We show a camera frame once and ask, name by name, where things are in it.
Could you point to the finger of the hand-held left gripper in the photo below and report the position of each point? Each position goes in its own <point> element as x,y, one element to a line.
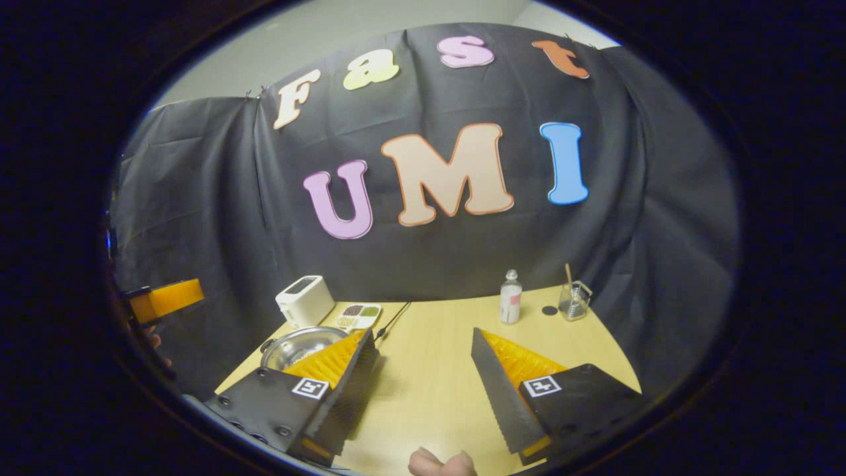
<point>172,297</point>

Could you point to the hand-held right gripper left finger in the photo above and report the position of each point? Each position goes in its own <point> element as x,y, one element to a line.
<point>344,403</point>

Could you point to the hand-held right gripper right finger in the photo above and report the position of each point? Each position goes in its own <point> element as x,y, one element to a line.
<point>502,403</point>

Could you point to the white divided dish of beans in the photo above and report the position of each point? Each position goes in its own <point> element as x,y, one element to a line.
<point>359,317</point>

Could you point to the clear bottle with pink label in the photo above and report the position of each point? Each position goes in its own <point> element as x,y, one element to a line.
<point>510,304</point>

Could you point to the white toaster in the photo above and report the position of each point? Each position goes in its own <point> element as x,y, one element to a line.
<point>304,303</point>

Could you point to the black backdrop cloth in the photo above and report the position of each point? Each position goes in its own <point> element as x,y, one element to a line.
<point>231,198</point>

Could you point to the clear utensil holder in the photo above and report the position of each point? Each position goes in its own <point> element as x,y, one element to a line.
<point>575,305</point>

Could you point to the wooden stick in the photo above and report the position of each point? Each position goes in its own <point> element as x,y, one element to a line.
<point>568,274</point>

